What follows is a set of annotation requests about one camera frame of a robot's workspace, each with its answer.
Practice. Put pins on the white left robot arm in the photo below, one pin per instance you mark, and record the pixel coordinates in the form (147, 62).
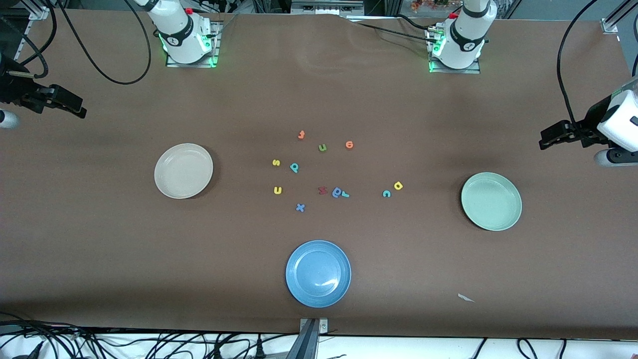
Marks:
(468, 30)

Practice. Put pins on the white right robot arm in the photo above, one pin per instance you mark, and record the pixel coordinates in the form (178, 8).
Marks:
(177, 25)

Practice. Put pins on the grey box behind table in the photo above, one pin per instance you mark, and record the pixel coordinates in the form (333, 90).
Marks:
(326, 6)

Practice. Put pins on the white paper scrap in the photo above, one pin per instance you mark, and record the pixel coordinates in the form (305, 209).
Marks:
(466, 298)

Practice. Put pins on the light green plate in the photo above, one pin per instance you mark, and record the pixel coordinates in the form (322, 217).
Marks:
(491, 201)

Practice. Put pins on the brown table cover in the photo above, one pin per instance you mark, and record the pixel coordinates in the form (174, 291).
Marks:
(99, 249)

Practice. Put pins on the blue plate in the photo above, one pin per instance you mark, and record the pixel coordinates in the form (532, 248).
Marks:
(318, 274)

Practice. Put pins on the beige brown plate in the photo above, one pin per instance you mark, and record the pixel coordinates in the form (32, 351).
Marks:
(183, 171)

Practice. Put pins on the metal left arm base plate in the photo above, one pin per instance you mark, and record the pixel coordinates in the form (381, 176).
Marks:
(473, 71)

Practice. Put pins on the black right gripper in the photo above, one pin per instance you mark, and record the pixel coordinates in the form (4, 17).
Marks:
(15, 88)

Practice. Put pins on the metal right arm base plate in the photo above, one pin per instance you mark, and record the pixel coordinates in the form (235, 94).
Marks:
(215, 50)

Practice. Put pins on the blue letter a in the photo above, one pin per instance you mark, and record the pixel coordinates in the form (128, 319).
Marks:
(337, 192)

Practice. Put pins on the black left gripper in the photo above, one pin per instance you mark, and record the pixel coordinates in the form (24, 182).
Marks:
(591, 121)

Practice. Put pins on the aluminium frame profile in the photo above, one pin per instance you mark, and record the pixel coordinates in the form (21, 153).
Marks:
(36, 9)
(615, 20)

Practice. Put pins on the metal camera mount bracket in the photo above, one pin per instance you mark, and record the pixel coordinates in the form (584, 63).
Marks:
(309, 339)

